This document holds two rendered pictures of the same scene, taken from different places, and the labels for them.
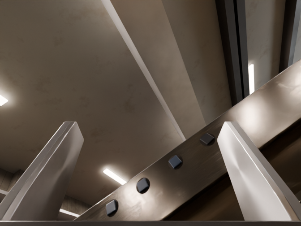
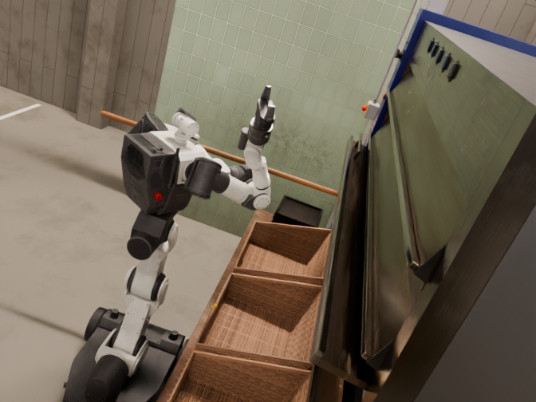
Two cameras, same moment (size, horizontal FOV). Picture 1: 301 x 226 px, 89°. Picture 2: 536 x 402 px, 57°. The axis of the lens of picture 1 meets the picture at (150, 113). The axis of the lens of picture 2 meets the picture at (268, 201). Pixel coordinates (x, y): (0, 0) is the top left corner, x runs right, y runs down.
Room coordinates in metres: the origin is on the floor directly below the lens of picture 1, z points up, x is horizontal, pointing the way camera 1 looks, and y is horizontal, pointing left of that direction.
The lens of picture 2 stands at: (0.40, -1.69, 2.20)
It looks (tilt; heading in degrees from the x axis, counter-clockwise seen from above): 26 degrees down; 97
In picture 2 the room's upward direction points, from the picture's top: 18 degrees clockwise
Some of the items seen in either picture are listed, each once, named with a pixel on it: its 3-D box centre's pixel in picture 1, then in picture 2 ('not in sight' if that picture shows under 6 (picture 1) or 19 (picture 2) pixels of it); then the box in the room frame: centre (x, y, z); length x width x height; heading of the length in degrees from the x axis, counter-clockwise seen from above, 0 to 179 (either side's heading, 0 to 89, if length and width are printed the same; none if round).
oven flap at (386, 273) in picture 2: not in sight; (387, 187); (0.60, 0.12, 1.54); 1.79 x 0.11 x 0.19; 94
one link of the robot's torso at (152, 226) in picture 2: not in sight; (153, 228); (-0.27, 0.06, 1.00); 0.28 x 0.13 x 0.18; 95
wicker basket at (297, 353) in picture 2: not in sight; (262, 325); (0.33, 0.08, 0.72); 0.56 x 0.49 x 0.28; 93
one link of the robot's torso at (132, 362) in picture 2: not in sight; (123, 351); (-0.27, 0.01, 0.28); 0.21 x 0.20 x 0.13; 95
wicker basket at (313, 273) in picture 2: not in sight; (283, 258); (0.29, 0.68, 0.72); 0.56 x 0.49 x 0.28; 95
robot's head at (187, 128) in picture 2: not in sight; (184, 127); (-0.26, 0.14, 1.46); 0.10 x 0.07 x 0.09; 150
